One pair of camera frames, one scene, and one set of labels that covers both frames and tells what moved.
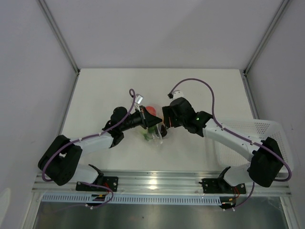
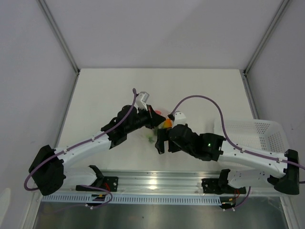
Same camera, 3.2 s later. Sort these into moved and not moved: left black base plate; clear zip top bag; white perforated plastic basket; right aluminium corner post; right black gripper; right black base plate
Moved: clear zip top bag; right black gripper
Not moved: right black base plate; left black base plate; right aluminium corner post; white perforated plastic basket
